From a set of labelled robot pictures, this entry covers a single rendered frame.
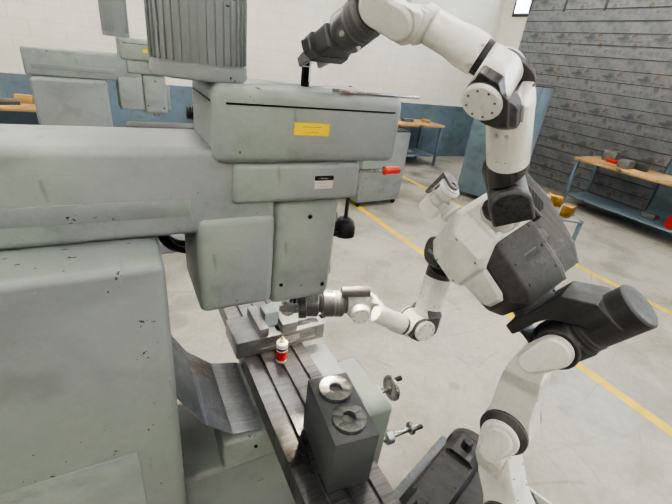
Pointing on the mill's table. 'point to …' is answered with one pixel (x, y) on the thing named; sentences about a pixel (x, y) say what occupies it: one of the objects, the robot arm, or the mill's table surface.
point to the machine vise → (248, 326)
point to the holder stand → (339, 431)
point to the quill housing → (301, 247)
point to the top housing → (293, 122)
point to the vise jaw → (287, 323)
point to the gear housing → (293, 181)
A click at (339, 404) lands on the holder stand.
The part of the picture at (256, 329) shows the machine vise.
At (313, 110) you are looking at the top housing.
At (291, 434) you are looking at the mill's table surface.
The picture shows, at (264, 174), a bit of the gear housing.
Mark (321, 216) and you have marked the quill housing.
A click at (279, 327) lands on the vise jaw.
